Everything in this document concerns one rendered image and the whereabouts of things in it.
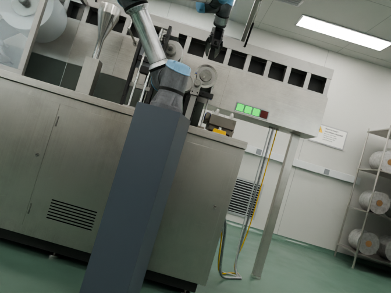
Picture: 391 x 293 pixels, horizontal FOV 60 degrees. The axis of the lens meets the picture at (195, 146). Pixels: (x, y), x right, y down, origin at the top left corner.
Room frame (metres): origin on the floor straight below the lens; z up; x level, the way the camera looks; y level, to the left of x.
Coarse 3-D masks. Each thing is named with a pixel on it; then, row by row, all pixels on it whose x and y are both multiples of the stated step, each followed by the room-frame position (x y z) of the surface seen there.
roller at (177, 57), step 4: (176, 44) 2.08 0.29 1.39; (176, 48) 2.08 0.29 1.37; (180, 48) 2.08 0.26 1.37; (176, 52) 2.08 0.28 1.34; (180, 52) 2.08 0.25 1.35; (168, 56) 2.08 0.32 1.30; (172, 56) 2.08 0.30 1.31; (176, 56) 2.08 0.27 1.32; (180, 56) 2.08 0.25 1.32; (176, 60) 2.08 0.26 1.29
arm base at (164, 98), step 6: (162, 90) 1.46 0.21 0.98; (168, 90) 1.45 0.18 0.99; (174, 90) 1.45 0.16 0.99; (156, 96) 1.48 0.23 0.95; (162, 96) 1.44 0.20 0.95; (168, 96) 1.44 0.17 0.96; (174, 96) 1.45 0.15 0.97; (180, 96) 1.47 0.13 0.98; (150, 102) 1.48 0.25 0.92; (156, 102) 1.44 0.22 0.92; (162, 102) 1.43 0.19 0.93; (168, 102) 1.43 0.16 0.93; (174, 102) 1.46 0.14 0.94; (180, 102) 1.47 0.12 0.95; (168, 108) 1.43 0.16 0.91; (174, 108) 1.44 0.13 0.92; (180, 108) 1.47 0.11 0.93
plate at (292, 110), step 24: (72, 48) 2.38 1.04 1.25; (120, 48) 2.39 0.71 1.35; (120, 72) 2.39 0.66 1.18; (192, 72) 2.40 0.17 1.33; (240, 72) 2.41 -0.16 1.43; (216, 96) 2.41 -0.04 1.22; (240, 96) 2.41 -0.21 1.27; (264, 96) 2.41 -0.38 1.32; (288, 96) 2.42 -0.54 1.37; (312, 96) 2.42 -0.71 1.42; (264, 120) 2.42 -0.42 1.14; (288, 120) 2.42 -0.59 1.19; (312, 120) 2.42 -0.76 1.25
